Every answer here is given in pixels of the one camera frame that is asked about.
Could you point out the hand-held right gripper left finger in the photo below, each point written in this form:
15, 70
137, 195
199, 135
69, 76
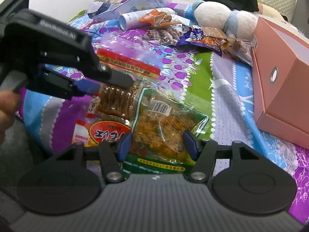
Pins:
125, 147

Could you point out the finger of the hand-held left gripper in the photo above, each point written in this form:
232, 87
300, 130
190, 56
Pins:
118, 81
87, 89

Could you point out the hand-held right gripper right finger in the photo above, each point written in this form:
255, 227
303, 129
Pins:
189, 147

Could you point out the brown cracker packet red label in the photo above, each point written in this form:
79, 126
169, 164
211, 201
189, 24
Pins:
113, 101

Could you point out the green-edged snack packet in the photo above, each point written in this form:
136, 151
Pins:
164, 125

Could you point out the white snack packet brown contents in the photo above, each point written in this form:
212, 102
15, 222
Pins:
164, 35

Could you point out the blue noodle snack packet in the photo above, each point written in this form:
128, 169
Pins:
190, 38

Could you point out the pink cardboard box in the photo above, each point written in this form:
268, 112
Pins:
284, 77

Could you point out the person's left hand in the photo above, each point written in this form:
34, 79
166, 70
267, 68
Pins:
7, 116

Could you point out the clear packet red stripe label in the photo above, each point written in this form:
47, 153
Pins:
128, 62

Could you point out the white tube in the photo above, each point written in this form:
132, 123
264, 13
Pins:
134, 18

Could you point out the floral bed sheet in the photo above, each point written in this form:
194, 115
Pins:
229, 96

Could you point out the white and blue plush toy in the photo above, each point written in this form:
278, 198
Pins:
214, 14

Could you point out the pink and beige pillow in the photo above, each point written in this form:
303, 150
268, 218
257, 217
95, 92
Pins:
269, 12

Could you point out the white shelf unit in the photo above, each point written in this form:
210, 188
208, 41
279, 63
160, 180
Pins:
303, 0

